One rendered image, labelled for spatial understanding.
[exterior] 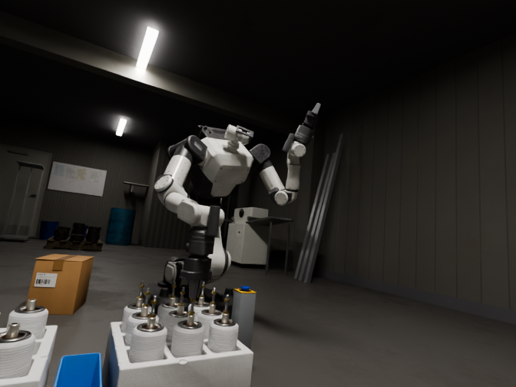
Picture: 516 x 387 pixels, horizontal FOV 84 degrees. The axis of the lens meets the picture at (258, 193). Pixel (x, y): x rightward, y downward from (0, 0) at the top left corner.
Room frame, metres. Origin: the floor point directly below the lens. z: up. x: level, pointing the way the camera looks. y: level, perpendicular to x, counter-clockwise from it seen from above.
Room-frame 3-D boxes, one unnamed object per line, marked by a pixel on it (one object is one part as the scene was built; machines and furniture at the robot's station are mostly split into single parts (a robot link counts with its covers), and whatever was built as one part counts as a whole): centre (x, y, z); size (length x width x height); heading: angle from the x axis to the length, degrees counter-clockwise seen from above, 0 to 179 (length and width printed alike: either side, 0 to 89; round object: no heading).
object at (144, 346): (0.89, 0.27, 0.16); 0.10 x 0.10 x 0.18
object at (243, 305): (1.26, 0.01, 0.16); 0.07 x 0.07 x 0.31; 30
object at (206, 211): (0.94, 0.15, 0.57); 0.11 x 0.11 x 0.11; 47
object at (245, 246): (5.34, 0.11, 0.52); 2.20 x 0.55 x 1.04; 29
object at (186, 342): (0.95, 0.17, 0.16); 0.10 x 0.10 x 0.18
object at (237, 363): (1.05, 0.23, 0.09); 0.39 x 0.39 x 0.18; 30
